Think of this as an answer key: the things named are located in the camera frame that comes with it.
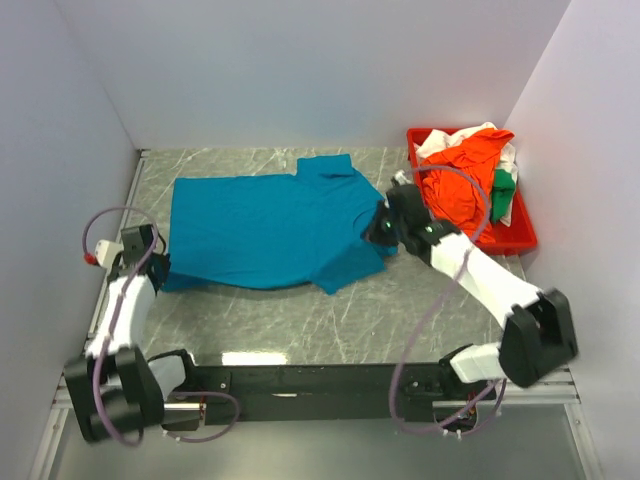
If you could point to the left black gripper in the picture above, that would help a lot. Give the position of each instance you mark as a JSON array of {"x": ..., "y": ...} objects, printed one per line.
[{"x": 164, "y": 263}]

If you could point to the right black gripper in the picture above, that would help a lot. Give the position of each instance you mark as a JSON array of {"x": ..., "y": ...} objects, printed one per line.
[{"x": 375, "y": 231}]

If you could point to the blue t shirt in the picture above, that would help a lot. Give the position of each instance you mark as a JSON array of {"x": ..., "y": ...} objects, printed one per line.
[{"x": 275, "y": 231}]

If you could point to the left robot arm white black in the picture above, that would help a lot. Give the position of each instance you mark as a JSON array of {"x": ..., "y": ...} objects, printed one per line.
[{"x": 114, "y": 390}]

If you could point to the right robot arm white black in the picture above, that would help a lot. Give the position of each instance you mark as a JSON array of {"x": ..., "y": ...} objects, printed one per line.
[{"x": 538, "y": 334}]

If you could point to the orange t shirt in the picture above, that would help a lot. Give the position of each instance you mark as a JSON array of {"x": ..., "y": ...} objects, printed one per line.
[{"x": 465, "y": 185}]

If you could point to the white t shirt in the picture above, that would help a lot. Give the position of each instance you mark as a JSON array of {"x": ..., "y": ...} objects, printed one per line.
[{"x": 450, "y": 137}]

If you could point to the green t shirt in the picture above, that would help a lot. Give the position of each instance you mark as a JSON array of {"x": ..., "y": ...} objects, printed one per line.
[{"x": 502, "y": 194}]

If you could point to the red plastic bin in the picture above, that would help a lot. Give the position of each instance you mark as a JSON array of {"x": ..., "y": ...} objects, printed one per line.
[{"x": 516, "y": 239}]

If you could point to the black base beam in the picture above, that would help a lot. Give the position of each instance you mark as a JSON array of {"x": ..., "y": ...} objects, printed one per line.
[{"x": 323, "y": 392}]

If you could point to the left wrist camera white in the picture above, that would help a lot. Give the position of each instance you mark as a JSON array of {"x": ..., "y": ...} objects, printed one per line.
[{"x": 103, "y": 254}]

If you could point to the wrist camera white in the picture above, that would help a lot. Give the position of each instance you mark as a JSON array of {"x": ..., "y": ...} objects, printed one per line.
[
  {"x": 401, "y": 178},
  {"x": 103, "y": 254}
]

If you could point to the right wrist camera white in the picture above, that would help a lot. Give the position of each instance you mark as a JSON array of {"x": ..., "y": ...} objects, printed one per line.
[{"x": 401, "y": 178}]

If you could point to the aluminium rail frame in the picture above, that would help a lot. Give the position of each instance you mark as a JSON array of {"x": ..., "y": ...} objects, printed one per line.
[{"x": 538, "y": 434}]

